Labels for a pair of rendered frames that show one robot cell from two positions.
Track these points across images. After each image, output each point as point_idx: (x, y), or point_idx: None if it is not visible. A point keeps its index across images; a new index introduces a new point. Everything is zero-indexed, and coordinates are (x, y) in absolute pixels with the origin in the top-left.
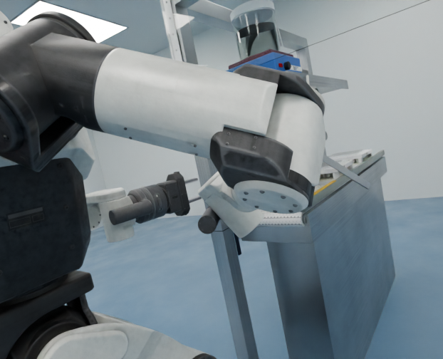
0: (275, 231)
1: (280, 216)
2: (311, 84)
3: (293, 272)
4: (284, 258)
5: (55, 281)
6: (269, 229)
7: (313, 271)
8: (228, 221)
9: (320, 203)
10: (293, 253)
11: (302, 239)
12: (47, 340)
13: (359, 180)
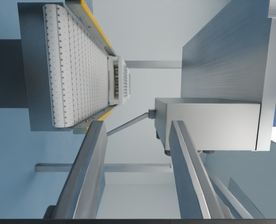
0: (41, 76)
1: (64, 95)
2: None
3: None
4: (12, 63)
5: None
6: (43, 65)
7: (1, 101)
8: None
9: (89, 117)
10: (21, 78)
11: (33, 116)
12: None
13: (111, 133)
